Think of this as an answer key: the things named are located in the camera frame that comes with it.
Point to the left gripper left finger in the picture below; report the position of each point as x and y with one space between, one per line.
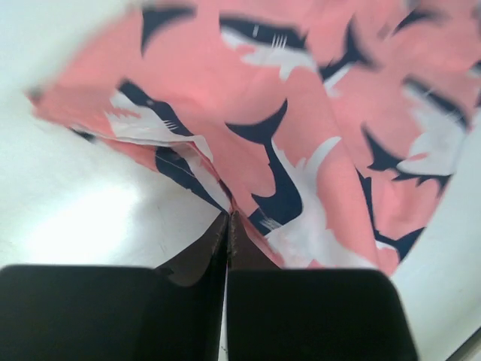
73 312

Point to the pink shark print shorts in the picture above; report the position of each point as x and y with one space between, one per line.
332 127

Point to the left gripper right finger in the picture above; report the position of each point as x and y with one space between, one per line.
309 314

